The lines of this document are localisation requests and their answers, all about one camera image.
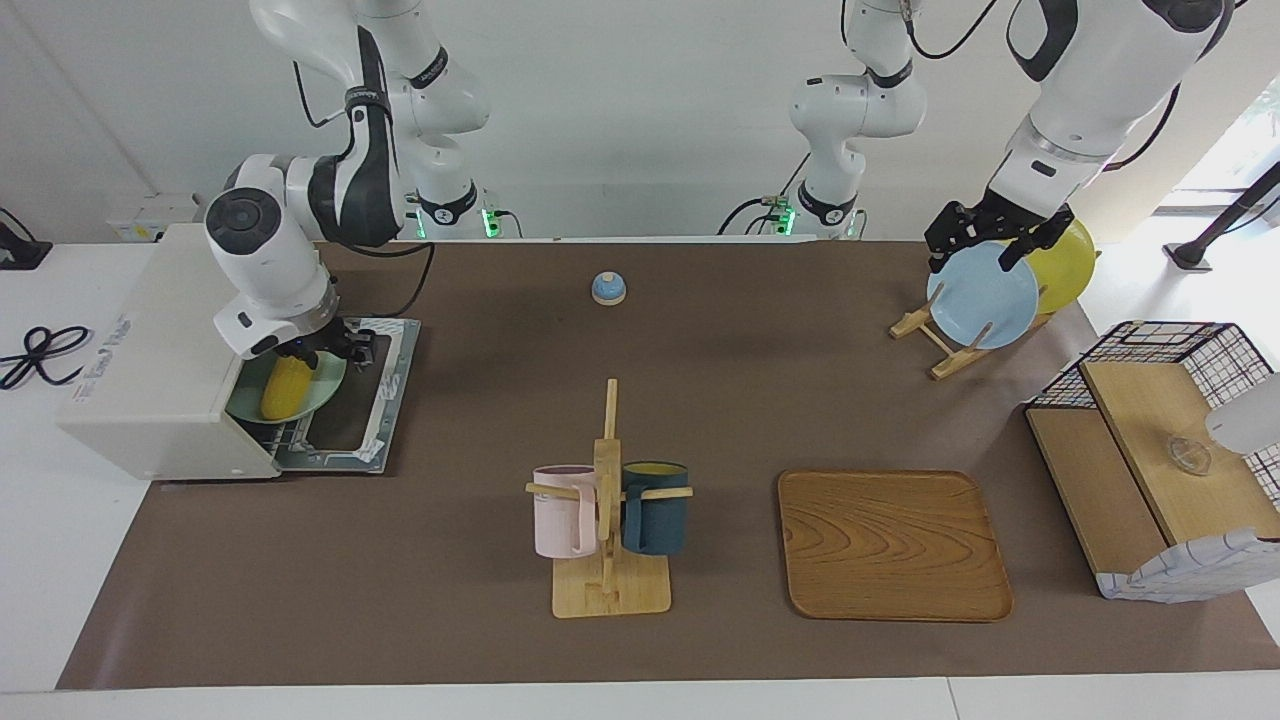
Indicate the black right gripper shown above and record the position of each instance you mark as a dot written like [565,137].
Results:
[325,342]

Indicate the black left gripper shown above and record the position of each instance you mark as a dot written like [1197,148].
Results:
[1008,218]

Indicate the oven door with glass window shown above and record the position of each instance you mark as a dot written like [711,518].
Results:
[395,400]

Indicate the yellow corn cob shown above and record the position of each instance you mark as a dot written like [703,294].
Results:
[287,390]

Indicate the pale green plate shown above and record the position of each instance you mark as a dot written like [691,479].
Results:
[245,402]

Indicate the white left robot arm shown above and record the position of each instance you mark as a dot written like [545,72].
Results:
[1100,60]

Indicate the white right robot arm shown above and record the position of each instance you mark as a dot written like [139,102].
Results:
[265,240]

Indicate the white toaster oven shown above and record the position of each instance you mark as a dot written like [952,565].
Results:
[150,340]

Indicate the light blue plate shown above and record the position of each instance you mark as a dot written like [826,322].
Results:
[975,300]

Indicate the yellow plate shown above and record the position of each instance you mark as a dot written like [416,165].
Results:
[1065,275]

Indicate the wooden plate rack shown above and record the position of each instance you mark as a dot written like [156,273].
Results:
[945,362]

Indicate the black stand leg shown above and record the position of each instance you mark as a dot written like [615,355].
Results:
[1225,215]

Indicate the wooden shelf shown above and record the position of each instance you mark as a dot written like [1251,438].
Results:
[1150,420]

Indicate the pink mug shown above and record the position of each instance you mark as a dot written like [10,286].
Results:
[560,515]

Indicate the blue bell with wooden knob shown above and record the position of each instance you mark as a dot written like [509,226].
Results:
[609,289]

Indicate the small clear glass item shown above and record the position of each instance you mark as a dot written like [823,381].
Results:
[1188,455]

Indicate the wooden tray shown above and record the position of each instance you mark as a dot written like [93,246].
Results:
[890,545]

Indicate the brown table mat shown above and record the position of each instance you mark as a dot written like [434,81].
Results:
[700,400]

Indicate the black clamp base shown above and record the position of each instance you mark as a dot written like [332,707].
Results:
[20,252]

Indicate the dark blue mug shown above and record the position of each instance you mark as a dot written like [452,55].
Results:
[658,515]

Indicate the wooden mug rack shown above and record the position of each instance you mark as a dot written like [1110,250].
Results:
[607,590]

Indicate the white checkered cloth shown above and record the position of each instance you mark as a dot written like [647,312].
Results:
[1190,575]

